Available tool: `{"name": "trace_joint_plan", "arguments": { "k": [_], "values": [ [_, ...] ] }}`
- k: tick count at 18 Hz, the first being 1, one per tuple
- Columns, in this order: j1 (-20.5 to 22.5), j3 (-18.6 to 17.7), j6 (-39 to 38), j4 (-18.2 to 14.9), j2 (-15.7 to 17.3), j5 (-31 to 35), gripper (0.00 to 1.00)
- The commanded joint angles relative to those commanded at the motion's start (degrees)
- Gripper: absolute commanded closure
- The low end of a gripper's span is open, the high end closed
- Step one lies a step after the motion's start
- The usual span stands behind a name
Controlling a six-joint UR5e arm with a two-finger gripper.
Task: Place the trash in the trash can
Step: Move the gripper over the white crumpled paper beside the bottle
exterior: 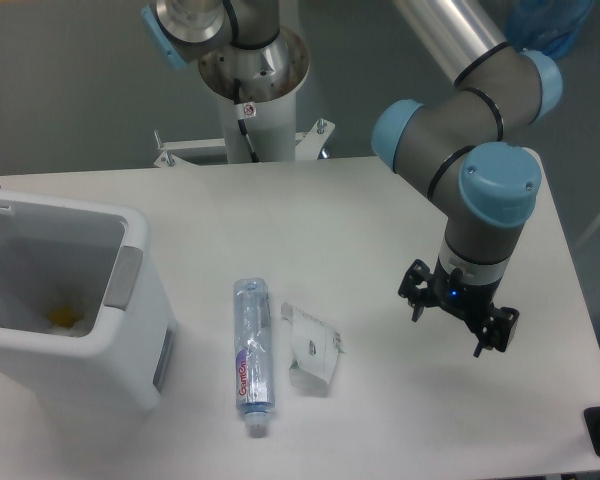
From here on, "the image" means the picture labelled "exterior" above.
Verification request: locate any white paper carton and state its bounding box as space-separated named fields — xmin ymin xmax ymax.
xmin=281 ymin=302 xmax=344 ymax=394

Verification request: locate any blue plastic bag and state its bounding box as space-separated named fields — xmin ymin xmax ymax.
xmin=504 ymin=0 xmax=595 ymax=60

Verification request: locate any white trash can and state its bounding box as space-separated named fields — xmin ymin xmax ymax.
xmin=0 ymin=189 xmax=177 ymax=411

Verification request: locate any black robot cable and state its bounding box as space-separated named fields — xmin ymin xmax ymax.
xmin=231 ymin=78 xmax=261 ymax=164

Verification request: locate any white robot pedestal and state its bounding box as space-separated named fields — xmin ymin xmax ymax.
xmin=152 ymin=27 xmax=337 ymax=169

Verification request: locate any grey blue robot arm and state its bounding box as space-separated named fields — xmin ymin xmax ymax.
xmin=141 ymin=1 xmax=562 ymax=352

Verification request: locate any clear plastic water bottle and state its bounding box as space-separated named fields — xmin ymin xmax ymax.
xmin=233 ymin=278 xmax=275 ymax=438

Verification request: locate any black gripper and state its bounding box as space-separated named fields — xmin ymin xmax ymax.
xmin=398 ymin=259 xmax=520 ymax=357

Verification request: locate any yellow white trash in bin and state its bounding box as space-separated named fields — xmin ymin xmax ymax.
xmin=42 ymin=295 xmax=100 ymax=338

